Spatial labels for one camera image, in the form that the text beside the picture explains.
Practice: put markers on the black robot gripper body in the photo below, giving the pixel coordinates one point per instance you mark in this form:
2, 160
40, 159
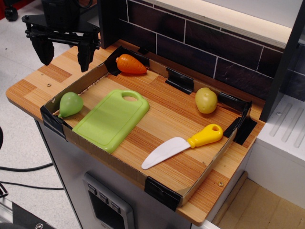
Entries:
62, 22

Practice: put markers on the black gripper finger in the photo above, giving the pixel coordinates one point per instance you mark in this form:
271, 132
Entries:
85, 55
44, 49

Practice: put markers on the yellow handled white toy knife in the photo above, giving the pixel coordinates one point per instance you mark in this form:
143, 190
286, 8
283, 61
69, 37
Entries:
210, 134

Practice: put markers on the cardboard fence with black tape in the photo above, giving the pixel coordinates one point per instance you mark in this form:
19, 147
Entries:
169, 89

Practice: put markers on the green plastic cutting board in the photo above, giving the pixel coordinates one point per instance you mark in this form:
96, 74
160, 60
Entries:
112, 119

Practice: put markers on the orange toy carrot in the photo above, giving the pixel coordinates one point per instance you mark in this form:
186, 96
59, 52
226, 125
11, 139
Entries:
128, 64

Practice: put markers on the black office chair base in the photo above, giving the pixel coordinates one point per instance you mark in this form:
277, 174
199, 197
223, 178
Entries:
10, 11

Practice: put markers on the green toy pear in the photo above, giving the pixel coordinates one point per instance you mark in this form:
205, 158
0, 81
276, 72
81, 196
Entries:
70, 104

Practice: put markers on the yellow toy potato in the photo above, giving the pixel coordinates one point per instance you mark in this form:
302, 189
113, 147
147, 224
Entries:
206, 100

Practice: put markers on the grey toy oven panel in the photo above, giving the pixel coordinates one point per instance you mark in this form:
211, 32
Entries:
109, 209

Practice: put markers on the white toy sink drainboard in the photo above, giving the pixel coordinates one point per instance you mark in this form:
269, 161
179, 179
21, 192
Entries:
284, 132

